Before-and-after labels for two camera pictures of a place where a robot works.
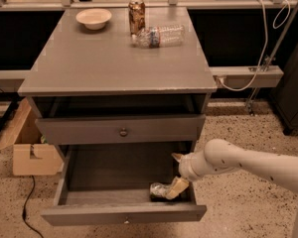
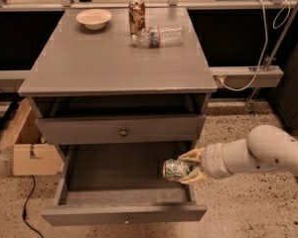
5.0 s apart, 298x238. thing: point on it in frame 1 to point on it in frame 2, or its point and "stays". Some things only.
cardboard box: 31,155 stays
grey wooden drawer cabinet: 120,112 stays
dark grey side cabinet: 291,100 stays
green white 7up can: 157,189 to 176,170
